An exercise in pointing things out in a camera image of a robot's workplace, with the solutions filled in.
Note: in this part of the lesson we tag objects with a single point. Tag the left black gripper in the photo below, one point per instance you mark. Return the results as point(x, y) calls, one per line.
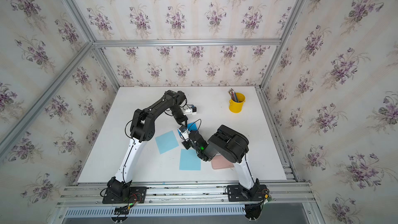
point(184, 118)

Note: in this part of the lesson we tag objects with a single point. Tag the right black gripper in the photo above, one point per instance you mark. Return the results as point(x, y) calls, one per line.
point(184, 144)

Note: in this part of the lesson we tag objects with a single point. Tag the bright blue square paper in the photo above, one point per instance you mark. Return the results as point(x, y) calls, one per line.
point(192, 126)

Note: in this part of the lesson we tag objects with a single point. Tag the light blue paper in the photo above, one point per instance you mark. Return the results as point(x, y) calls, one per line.
point(166, 142)
point(189, 161)

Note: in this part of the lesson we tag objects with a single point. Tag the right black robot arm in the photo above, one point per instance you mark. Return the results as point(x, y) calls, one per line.
point(230, 144)

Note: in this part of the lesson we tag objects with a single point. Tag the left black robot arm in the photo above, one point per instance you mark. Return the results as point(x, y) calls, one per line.
point(142, 130)

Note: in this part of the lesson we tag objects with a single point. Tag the light blue front paper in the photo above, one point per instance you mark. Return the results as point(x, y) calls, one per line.
point(189, 161)

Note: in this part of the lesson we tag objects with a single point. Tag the pink eraser case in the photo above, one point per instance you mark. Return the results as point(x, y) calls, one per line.
point(220, 162)

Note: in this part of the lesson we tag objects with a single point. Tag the yellow pencil cup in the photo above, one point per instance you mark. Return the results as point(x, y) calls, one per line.
point(235, 106)

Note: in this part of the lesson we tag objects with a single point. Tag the colored pencils bundle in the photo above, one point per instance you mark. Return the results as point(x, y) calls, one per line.
point(233, 95)

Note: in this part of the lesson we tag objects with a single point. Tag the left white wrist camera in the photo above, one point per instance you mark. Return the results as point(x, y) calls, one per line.
point(190, 110)

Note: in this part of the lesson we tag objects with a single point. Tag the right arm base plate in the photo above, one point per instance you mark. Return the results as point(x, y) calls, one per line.
point(237, 193)

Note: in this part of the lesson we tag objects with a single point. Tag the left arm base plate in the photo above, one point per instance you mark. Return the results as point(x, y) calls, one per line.
point(131, 195)

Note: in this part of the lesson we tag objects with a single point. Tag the aluminium front rail frame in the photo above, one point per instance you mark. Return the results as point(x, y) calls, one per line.
point(282, 192)

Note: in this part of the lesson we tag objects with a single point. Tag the white vented cable duct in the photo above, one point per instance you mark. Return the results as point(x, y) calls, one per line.
point(157, 211)

